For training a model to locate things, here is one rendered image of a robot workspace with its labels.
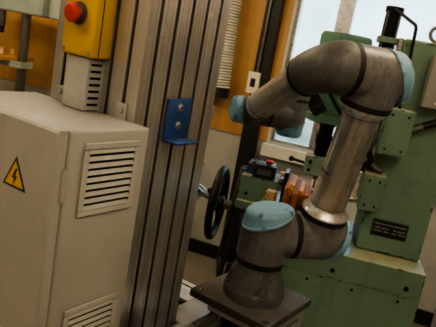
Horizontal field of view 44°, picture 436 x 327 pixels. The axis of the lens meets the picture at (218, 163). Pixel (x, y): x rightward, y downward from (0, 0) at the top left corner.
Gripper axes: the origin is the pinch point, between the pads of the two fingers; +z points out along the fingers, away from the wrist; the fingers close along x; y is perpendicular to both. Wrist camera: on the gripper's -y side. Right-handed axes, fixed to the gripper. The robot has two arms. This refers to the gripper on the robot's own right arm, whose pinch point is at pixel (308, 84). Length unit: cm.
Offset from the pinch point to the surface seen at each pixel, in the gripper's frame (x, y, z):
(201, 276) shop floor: 120, -71, 121
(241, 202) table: 40.9, -25.0, 1.9
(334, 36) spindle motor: -14.6, 9.8, 4.5
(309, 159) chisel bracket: 12.8, -23.5, 8.8
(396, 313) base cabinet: 10, -79, -10
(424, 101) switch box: -28.9, -22.2, -4.7
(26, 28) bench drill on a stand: 146, 118, 136
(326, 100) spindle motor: -2.4, -7.8, 4.2
